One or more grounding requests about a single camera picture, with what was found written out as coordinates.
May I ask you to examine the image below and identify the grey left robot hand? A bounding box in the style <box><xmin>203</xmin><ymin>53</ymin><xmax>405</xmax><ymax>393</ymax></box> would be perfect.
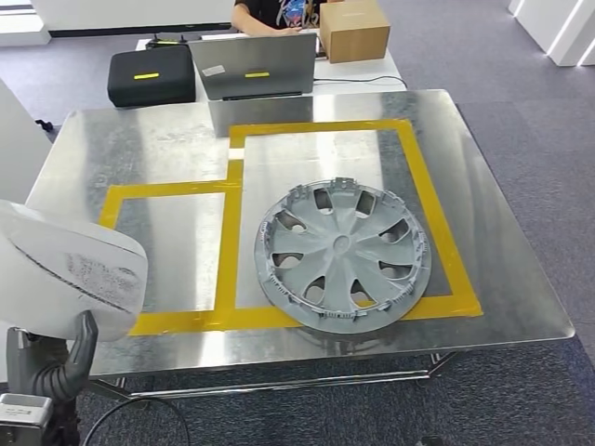
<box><xmin>5</xmin><ymin>309</ymin><xmax>100</xmax><ymax>404</ymax></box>

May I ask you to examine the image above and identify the white plastic car part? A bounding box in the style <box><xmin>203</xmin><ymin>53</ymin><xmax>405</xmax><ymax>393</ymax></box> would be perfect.
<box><xmin>0</xmin><ymin>200</ymin><xmax>150</xmax><ymax>344</ymax></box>

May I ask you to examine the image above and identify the stainless steel workbench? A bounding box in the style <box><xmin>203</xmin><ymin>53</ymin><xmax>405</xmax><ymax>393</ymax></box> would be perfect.
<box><xmin>25</xmin><ymin>88</ymin><xmax>576</xmax><ymax>401</ymax></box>

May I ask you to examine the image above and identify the white panel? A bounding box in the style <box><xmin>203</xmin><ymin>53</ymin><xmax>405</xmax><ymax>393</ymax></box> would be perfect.
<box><xmin>0</xmin><ymin>80</ymin><xmax>53</xmax><ymax>205</ymax></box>

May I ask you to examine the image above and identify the black carrying case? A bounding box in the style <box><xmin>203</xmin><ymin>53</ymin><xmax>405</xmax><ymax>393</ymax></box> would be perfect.
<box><xmin>106</xmin><ymin>44</ymin><xmax>197</xmax><ymax>110</ymax></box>

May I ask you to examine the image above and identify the grey laptop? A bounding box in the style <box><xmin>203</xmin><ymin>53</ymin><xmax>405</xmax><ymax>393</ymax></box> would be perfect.
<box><xmin>188</xmin><ymin>32</ymin><xmax>319</xmax><ymax>103</ymax></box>

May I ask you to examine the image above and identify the grey wheel hubcap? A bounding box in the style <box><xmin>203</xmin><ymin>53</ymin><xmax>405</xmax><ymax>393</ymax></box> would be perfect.
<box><xmin>253</xmin><ymin>177</ymin><xmax>432</xmax><ymax>335</ymax></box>

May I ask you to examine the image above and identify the person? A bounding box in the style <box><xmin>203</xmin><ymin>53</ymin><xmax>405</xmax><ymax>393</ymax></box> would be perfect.
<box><xmin>231</xmin><ymin>0</ymin><xmax>326</xmax><ymax>37</ymax></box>

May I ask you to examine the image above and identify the brown cardboard box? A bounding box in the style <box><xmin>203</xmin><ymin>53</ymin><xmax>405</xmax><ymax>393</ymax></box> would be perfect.
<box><xmin>319</xmin><ymin>0</ymin><xmax>392</xmax><ymax>65</ymax></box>

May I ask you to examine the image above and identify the white block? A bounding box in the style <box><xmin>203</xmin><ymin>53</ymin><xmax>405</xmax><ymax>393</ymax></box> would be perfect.
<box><xmin>507</xmin><ymin>0</ymin><xmax>595</xmax><ymax>68</ymax></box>

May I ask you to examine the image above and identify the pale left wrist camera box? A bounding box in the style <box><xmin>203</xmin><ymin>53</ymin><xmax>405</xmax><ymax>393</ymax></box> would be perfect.
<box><xmin>0</xmin><ymin>393</ymin><xmax>54</xmax><ymax>446</ymax></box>

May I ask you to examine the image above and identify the black camera bracket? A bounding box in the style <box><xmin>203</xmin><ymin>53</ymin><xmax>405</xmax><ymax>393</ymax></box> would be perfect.
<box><xmin>44</xmin><ymin>397</ymin><xmax>82</xmax><ymax>446</ymax></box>

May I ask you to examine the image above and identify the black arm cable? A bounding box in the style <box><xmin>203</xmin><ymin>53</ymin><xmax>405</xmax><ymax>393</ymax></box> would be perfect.
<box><xmin>82</xmin><ymin>397</ymin><xmax>192</xmax><ymax>446</ymax></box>

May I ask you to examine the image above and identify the black table cable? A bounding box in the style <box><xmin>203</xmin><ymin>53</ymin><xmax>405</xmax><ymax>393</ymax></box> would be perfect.
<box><xmin>313</xmin><ymin>74</ymin><xmax>408</xmax><ymax>90</ymax></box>

